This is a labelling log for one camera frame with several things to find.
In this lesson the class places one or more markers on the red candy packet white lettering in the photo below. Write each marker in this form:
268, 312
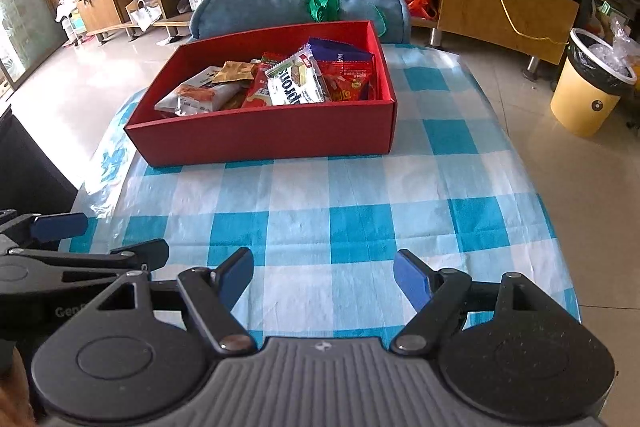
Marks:
350, 82

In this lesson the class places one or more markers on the rolled blue blanket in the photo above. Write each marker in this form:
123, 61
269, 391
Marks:
250, 4

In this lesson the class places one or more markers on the white and green cookie packet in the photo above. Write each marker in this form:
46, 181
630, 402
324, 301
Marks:
295, 82

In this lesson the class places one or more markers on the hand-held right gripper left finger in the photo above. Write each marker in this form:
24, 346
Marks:
235, 274

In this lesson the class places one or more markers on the brown snack packet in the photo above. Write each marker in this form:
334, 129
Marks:
235, 72

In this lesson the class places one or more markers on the dark purple wafer packet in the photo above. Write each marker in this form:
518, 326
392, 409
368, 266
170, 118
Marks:
345, 52

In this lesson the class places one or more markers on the glass door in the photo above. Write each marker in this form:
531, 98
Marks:
25, 17

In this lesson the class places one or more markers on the red packet with crown print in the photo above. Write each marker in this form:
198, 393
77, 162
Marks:
255, 94

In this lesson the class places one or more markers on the red cardboard box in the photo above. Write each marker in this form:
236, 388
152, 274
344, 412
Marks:
260, 134

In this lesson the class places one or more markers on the yellow trash bin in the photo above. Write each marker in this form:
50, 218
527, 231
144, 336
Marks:
575, 102

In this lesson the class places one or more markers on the white plastic bag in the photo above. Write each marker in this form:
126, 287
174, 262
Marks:
145, 14

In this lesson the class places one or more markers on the white packet with orange picture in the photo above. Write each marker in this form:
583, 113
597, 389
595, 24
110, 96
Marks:
200, 99

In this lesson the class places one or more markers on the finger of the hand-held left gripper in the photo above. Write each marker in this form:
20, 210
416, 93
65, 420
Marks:
145, 254
57, 227

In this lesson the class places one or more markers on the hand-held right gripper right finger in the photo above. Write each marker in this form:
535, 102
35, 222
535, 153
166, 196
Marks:
412, 279

